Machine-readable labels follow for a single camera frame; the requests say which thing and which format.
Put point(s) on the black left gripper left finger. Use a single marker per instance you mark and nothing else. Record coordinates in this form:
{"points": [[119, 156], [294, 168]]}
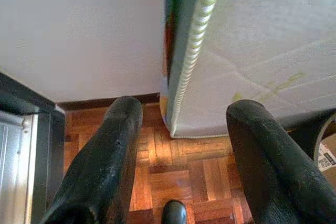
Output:
{"points": [[105, 169]]}

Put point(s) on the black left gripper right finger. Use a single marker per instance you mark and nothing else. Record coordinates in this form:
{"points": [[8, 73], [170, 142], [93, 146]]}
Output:
{"points": [[275, 176]]}

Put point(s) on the labelled cardboard box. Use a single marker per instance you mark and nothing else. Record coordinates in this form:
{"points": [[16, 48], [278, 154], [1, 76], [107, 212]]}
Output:
{"points": [[328, 155]]}

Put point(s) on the dark wooden skirting board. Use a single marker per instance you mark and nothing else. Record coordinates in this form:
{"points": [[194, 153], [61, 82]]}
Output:
{"points": [[78, 104]]}

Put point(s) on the black robot left foot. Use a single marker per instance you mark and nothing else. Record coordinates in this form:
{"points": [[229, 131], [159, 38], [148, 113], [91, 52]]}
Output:
{"points": [[174, 213]]}

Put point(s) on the multicolour printed panel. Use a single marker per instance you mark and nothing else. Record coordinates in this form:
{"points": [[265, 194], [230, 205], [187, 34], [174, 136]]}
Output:
{"points": [[166, 77]]}

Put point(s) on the cream quilted mattress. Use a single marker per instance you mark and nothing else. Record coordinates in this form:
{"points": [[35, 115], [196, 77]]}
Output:
{"points": [[262, 37]]}

